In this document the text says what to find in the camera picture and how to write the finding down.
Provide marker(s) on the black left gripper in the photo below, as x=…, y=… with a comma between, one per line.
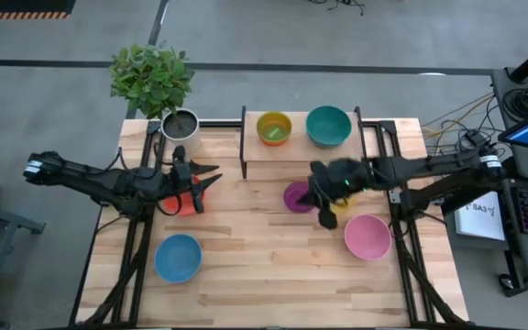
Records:
x=179, y=181

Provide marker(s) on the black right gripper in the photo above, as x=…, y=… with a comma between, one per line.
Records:
x=342, y=179

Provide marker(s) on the small purple plastic bowl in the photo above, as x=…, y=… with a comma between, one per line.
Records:
x=293, y=199

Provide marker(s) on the small yellow plastic bowl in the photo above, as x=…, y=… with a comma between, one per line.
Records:
x=344, y=207

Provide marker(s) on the large coral red bowl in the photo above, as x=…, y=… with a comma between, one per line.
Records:
x=185, y=207

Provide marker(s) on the large pink bowl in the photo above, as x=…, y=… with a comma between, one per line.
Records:
x=367, y=237

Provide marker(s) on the small orange plastic bowl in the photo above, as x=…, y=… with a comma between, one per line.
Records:
x=274, y=143

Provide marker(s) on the large teal bowl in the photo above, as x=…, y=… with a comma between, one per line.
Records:
x=328, y=126

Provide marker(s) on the large blue bowl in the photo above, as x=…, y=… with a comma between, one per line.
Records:
x=178, y=258

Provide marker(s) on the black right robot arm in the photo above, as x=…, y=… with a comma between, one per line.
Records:
x=429, y=167

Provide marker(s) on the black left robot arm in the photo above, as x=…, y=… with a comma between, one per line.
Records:
x=85, y=181

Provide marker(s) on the wooden shelf with black legs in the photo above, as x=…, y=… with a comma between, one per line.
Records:
x=296, y=149

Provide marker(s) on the white plant pot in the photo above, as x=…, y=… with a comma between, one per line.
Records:
x=180, y=126

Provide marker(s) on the green leafy plant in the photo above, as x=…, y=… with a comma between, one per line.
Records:
x=151, y=80

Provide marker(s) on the white paper sheet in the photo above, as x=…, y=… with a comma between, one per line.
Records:
x=479, y=220

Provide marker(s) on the black power strip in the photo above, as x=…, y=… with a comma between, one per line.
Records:
x=475, y=137

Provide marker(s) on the black caster wheel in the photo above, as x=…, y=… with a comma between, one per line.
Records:
x=506, y=282

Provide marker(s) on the yellow black hazard strip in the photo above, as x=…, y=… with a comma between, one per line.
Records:
x=16, y=15

